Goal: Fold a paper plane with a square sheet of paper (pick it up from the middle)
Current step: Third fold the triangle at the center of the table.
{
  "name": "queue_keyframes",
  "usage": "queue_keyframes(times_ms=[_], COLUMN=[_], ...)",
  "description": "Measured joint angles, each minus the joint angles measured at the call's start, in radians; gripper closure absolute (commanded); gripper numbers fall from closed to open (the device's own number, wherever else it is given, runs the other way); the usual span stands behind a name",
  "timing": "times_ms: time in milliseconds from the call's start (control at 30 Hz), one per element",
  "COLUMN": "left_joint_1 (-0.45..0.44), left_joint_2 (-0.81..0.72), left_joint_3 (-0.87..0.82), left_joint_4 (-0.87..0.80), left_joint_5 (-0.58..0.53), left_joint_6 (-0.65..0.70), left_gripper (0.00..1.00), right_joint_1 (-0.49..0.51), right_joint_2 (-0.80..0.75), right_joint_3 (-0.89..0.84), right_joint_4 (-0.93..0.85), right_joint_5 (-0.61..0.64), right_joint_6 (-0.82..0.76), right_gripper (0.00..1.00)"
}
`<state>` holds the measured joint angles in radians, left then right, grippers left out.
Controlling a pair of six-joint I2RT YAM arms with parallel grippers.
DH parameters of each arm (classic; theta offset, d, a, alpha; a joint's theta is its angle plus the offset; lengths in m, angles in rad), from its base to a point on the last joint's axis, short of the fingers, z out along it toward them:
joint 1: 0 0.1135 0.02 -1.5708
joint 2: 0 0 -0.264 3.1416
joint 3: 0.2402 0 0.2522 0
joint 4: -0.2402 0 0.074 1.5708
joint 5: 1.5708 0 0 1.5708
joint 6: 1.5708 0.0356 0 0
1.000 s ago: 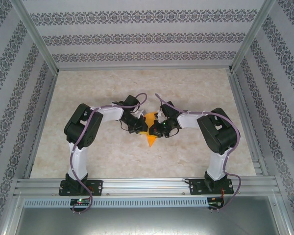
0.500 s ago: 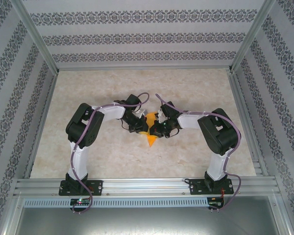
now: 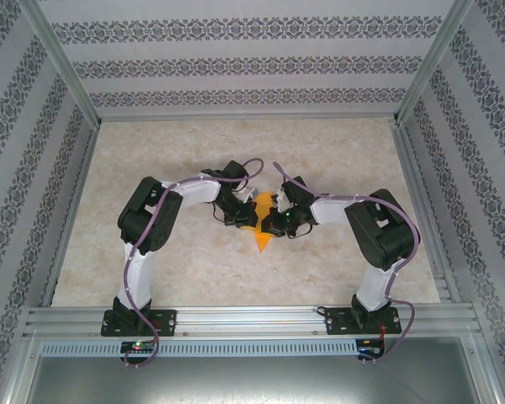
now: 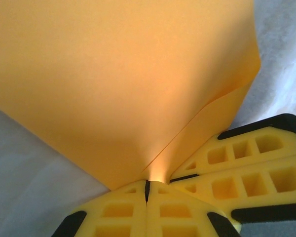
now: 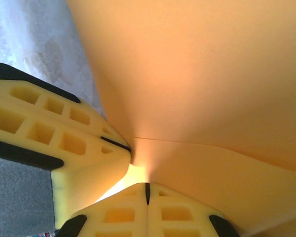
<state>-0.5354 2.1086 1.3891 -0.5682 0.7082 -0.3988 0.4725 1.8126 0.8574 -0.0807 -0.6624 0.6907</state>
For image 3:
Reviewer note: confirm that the circuit board with blue light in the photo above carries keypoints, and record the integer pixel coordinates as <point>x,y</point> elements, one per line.
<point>368,349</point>

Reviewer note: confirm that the grey metal panel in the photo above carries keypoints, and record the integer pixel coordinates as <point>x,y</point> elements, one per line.
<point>252,379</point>

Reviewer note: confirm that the aluminium frame post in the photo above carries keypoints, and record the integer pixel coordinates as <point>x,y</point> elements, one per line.
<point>432,63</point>
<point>67,67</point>

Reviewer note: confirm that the aluminium frame crossbar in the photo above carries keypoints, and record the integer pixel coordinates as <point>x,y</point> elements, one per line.
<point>244,116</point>

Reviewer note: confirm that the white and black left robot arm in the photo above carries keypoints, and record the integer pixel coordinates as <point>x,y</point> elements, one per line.
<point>193,191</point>

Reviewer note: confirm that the aluminium table edge rail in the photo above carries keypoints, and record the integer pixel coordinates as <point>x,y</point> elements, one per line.
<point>418,189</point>
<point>79,189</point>

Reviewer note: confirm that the circuit board with green light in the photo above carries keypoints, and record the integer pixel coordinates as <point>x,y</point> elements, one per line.
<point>139,346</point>

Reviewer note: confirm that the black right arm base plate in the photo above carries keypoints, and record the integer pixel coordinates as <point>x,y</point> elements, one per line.
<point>336,322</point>

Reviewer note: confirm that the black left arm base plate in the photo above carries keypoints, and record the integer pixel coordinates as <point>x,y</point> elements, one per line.
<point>164,322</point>

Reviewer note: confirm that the orange paper sheet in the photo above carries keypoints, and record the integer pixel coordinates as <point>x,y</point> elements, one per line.
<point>264,240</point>

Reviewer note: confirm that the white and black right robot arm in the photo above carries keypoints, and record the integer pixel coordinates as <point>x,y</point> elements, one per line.
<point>332,208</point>

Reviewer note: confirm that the aluminium mounting rail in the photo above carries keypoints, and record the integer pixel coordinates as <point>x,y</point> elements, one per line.
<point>244,320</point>

